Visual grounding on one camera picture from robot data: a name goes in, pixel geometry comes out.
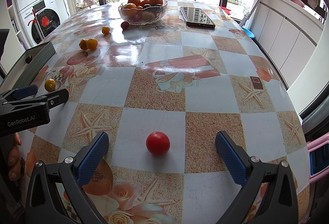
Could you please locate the orange tangerine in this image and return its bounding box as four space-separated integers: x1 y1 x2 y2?
79 39 88 51
86 38 98 51
44 78 56 92

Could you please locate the red tomato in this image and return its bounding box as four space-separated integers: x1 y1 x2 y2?
146 131 170 156

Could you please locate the dark plum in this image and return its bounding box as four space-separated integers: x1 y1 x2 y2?
25 55 33 64

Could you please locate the person's left hand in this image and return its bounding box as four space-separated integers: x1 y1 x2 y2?
8 133 21 181

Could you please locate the grey shallow tray box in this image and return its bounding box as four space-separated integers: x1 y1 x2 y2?
1 41 56 93

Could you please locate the pink chair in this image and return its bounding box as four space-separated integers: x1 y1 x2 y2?
307 133 329 184

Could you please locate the lower washing machine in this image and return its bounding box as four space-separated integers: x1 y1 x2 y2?
18 0 61 47

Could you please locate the small orange near bowl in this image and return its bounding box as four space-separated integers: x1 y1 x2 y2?
102 26 110 35

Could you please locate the red fruit beside bowl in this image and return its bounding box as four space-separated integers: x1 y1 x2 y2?
120 22 129 30

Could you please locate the glass fruit bowl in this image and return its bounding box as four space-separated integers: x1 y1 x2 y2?
118 0 168 26

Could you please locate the blue basin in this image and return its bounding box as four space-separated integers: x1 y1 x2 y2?
242 27 255 39

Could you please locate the white cabinet counter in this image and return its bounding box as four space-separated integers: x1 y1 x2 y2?
250 0 324 86

